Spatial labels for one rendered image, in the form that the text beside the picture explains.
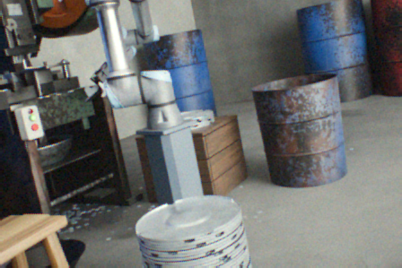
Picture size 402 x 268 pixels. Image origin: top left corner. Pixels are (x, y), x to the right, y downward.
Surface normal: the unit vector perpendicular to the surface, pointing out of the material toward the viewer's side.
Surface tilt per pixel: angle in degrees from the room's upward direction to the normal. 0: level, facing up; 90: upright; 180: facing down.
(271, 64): 90
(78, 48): 90
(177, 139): 90
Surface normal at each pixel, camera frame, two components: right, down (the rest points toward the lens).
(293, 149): -0.41, 0.25
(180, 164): 0.68, -0.02
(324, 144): 0.33, 0.12
